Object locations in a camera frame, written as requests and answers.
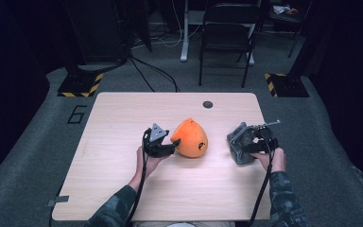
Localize grey fluffy cloth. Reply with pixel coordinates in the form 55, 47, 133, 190
226, 121, 262, 166

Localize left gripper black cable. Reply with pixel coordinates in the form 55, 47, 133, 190
124, 129, 149, 227

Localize black floor cables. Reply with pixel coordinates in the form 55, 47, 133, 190
128, 54, 182, 94

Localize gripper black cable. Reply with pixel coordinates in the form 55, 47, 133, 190
124, 129, 149, 227
247, 140, 276, 227

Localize black stand with striped base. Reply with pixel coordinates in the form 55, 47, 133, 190
263, 46, 310, 98
57, 0, 104, 98

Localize black folding chair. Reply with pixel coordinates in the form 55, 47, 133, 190
198, 2, 263, 89

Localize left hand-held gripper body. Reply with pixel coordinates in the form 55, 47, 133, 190
142, 123, 171, 159

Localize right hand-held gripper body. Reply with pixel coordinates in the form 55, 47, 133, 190
240, 119, 282, 155

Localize dark cabinet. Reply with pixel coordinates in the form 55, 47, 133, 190
63, 0, 130, 64

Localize dark chair with clutter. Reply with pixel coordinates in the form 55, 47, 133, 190
268, 0, 314, 60

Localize orange plush toy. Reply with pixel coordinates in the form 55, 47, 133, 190
169, 117, 209, 159

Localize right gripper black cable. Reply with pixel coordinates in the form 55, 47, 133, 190
247, 140, 276, 227

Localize white floor cable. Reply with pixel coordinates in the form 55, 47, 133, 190
131, 0, 202, 50

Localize person's right hand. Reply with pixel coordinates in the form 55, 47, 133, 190
250, 147, 287, 174

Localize person's left hand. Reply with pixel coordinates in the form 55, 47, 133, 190
135, 146, 168, 182

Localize grey tape strip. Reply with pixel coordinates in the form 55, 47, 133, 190
46, 195, 70, 208

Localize white desk leg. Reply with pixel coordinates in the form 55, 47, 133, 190
180, 0, 191, 62

